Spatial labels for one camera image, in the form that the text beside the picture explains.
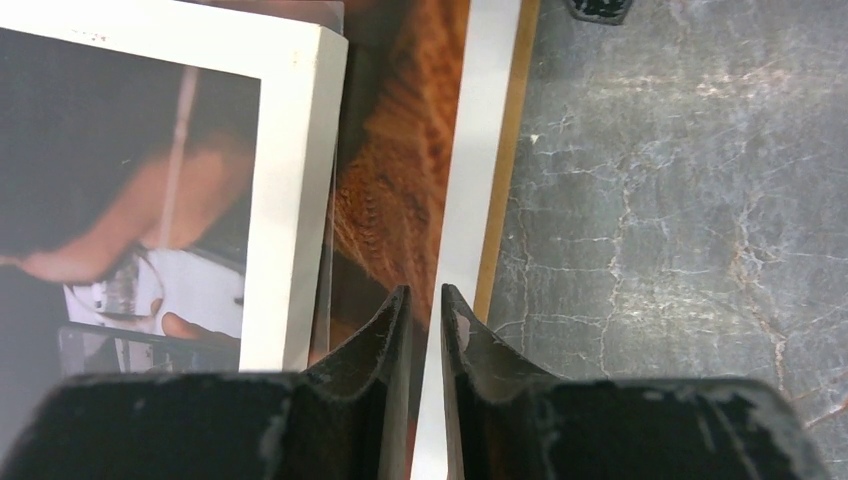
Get white wooden picture frame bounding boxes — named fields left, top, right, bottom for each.
left=1, top=1, right=348, bottom=371

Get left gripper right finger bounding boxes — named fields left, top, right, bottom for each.
left=441, top=284, right=829, bottom=479

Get brown fibreboard backing panel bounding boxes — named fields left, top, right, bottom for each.
left=473, top=0, right=541, bottom=322

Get photo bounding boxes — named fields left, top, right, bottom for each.
left=0, top=0, right=525, bottom=480

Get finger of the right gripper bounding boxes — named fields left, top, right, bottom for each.
left=564, top=0, right=633, bottom=26

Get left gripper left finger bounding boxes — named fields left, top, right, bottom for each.
left=1, top=286, right=412, bottom=479

